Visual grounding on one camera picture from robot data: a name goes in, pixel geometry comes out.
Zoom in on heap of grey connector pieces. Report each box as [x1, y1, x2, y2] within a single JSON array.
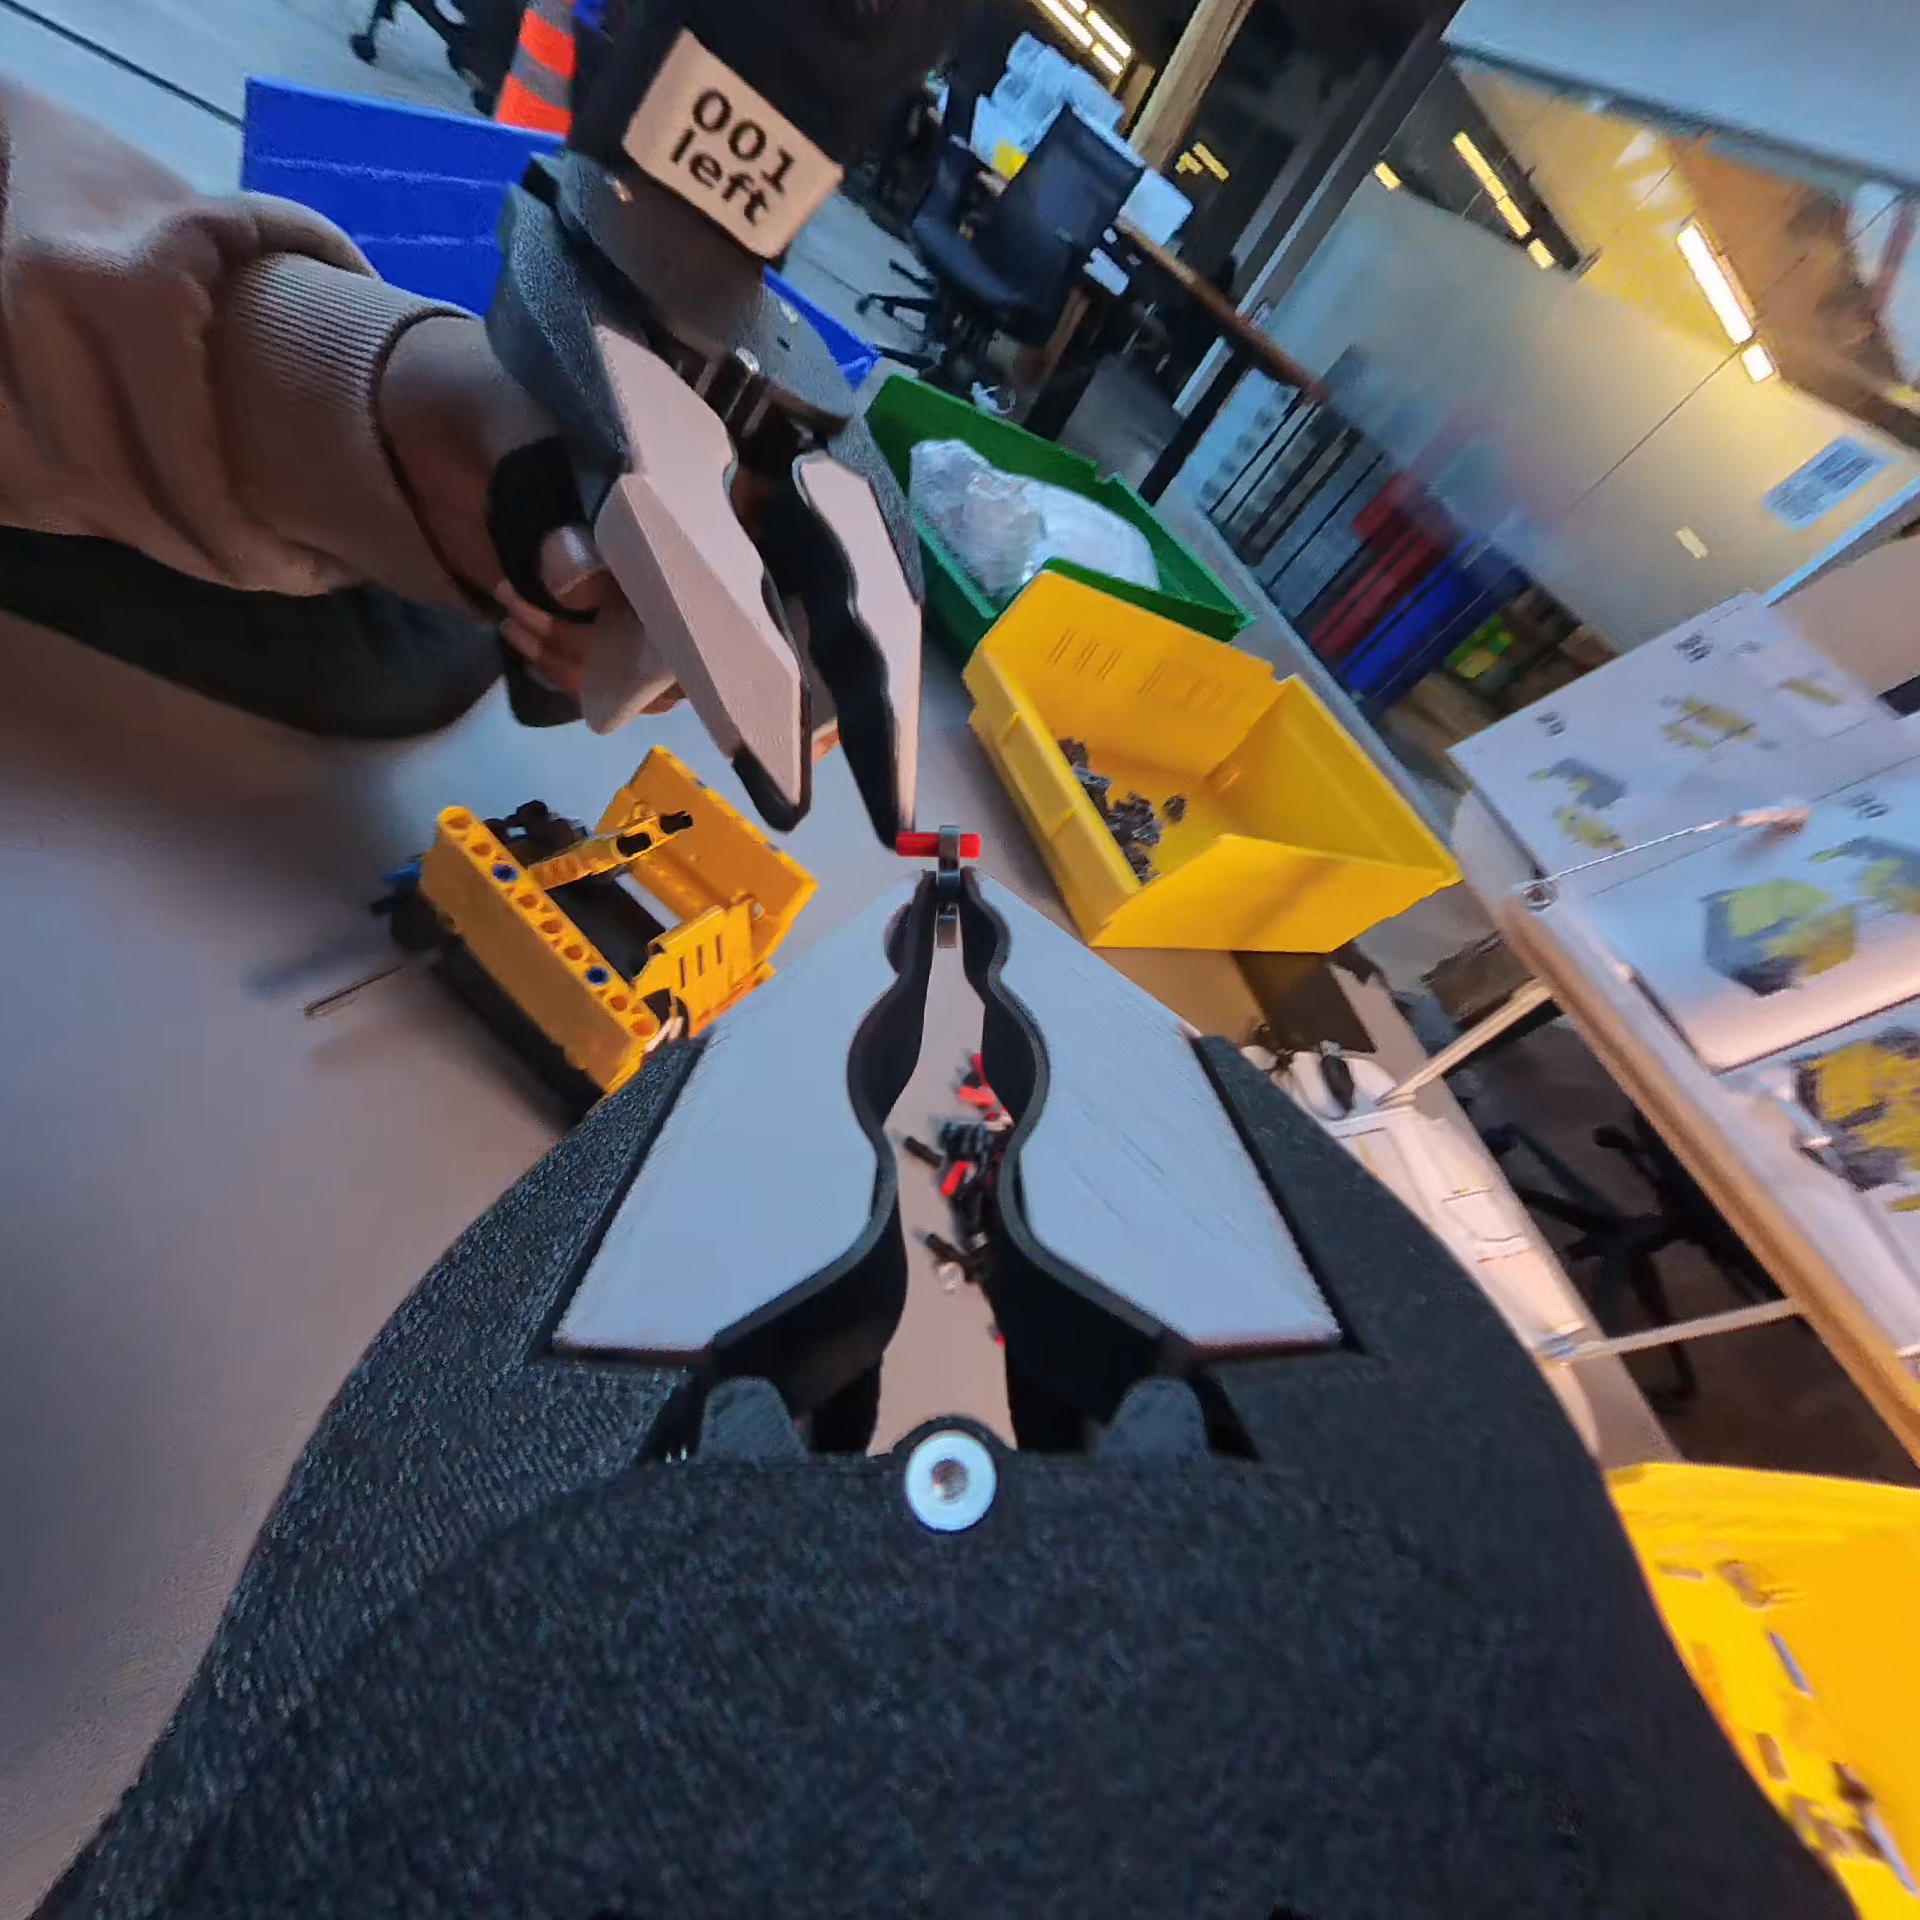
[[1057, 734, 1191, 885]]

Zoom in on wooden top table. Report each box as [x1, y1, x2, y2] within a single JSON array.
[[977, 150, 1332, 472]]

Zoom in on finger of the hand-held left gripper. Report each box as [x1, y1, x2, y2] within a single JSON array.
[[792, 448, 930, 853], [590, 328, 824, 836]]

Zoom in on black flat square pad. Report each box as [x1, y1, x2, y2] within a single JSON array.
[[1236, 947, 1377, 1054]]

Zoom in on yellow toy robot model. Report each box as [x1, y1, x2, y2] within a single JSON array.
[[306, 744, 822, 1122]]

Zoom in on green plastic bin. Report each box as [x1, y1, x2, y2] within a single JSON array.
[[864, 372, 1257, 672]]

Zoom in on white building instruction booklet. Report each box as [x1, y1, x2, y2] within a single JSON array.
[[1448, 592, 1920, 1309]]

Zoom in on grey desk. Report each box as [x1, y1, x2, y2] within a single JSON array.
[[0, 496, 1683, 1920]]

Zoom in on blue plastic bin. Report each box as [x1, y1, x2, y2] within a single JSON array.
[[241, 75, 882, 395]]

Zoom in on assorted grey blue small parts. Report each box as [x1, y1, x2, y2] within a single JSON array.
[[1650, 1558, 1911, 1865]]

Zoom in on person's left forearm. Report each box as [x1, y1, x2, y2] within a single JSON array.
[[0, 75, 472, 606]]

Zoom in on white sticker sheet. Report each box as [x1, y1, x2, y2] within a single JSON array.
[[1342, 1109, 1595, 1339]]

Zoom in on pile of black red pins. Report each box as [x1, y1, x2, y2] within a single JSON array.
[[897, 1046, 1024, 1346]]

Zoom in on black USB cable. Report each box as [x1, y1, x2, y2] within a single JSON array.
[[1251, 1033, 1361, 1120]]

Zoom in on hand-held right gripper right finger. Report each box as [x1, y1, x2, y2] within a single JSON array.
[[960, 866, 1347, 1355]]

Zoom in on person's left hand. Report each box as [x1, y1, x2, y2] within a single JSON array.
[[375, 315, 695, 712]]

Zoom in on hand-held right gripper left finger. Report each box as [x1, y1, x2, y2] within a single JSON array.
[[552, 872, 935, 1362]]

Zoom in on black office chair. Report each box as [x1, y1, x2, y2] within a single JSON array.
[[862, 102, 1153, 394]]

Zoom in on clear bubble wrap bundle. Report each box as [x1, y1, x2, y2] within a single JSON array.
[[1034, 478, 1166, 596], [905, 436, 1055, 603]]

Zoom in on yellow plastic bin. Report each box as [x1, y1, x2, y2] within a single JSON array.
[[1608, 1460, 1920, 1920], [960, 566, 1462, 956]]

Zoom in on rack of coloured storage bins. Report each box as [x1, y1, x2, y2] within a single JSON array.
[[1201, 352, 1566, 725]]

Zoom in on orange traffic cone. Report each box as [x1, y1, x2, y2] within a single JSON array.
[[490, 0, 580, 137]]

